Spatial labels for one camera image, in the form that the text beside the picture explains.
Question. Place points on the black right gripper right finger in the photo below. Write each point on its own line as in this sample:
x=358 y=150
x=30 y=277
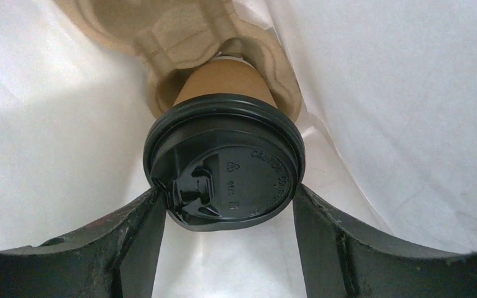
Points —
x=342 y=256

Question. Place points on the light blue paper bag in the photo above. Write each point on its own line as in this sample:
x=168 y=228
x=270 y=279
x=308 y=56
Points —
x=388 y=120

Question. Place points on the brown cardboard cup carrier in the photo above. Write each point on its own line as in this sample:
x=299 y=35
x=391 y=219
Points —
x=173 y=38

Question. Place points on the black coffee cup lid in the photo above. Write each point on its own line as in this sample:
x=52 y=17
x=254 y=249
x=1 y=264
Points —
x=224 y=161

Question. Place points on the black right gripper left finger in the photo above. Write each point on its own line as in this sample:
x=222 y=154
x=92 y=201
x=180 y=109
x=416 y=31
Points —
x=114 y=256

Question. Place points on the brown paper coffee cup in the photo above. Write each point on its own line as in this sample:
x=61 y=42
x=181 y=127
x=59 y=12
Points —
x=226 y=75

